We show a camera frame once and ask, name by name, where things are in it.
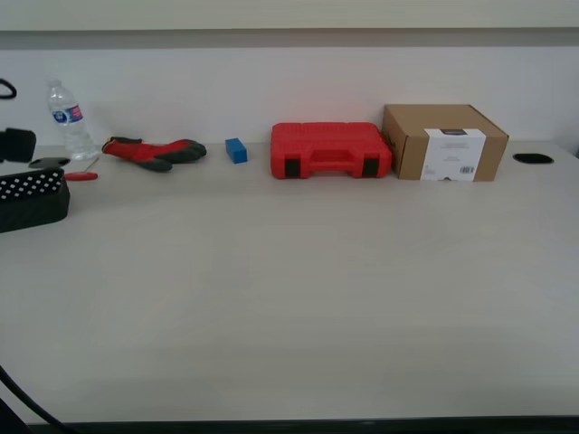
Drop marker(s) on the blue block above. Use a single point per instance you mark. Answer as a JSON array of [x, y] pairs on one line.
[[236, 150]]

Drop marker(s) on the red plastic tool case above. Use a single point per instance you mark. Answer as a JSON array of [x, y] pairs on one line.
[[330, 151]]

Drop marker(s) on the red and black work glove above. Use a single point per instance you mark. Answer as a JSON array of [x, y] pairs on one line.
[[154, 151]]

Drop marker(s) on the clear plastic water bottle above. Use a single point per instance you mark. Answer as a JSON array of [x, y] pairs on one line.
[[68, 122]]

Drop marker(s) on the brown cardboard box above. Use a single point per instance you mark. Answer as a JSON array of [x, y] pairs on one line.
[[445, 142]]

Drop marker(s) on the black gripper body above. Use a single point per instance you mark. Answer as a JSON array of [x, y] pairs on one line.
[[17, 145]]

